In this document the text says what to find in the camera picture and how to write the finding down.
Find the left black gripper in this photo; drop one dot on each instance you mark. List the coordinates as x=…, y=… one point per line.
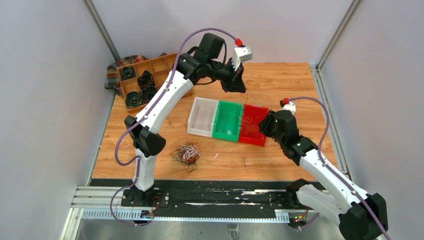
x=235, y=83

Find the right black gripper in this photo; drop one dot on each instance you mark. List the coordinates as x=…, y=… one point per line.
x=265, y=124

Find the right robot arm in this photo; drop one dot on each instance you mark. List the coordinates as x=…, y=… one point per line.
x=358, y=214

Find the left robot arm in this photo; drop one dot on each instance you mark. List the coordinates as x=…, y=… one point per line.
x=197, y=63

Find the red plastic bin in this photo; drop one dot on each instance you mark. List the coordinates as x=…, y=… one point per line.
x=249, y=130

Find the white plastic bin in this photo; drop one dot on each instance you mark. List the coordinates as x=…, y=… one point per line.
x=202, y=117

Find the green plastic bin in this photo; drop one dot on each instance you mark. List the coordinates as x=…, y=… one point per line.
x=227, y=122

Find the wooden compartment tray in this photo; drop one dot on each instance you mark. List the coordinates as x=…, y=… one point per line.
x=135, y=76

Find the plaid cloth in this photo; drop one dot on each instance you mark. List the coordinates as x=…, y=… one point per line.
x=112, y=81

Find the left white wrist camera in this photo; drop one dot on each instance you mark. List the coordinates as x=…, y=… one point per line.
x=240, y=55

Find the black coiled strap four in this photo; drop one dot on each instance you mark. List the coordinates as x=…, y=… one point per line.
x=147, y=93

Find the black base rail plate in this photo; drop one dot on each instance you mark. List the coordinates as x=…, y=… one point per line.
x=215, y=199

